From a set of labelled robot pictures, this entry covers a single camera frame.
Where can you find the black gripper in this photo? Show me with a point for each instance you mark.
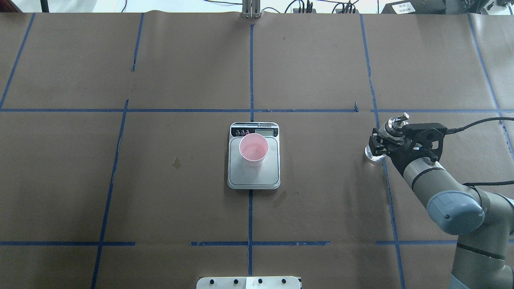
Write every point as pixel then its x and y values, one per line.
pixel 398 156

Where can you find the silver digital kitchen scale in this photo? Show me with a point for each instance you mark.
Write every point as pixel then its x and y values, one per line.
pixel 267 176

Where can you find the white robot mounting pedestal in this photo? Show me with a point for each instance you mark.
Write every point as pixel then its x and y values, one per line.
pixel 250 282

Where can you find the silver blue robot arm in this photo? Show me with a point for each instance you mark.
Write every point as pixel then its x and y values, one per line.
pixel 482 221

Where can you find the clear glass sauce bottle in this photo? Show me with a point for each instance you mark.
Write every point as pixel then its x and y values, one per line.
pixel 386 138

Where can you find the aluminium frame post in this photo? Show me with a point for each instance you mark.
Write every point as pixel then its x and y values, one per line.
pixel 251 9

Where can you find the black box with label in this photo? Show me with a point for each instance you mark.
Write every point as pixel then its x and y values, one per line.
pixel 415 7

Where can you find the pink paper cup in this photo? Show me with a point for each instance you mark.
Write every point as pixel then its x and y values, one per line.
pixel 253 148

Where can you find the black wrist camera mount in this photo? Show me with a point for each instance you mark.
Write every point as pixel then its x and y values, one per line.
pixel 426 140

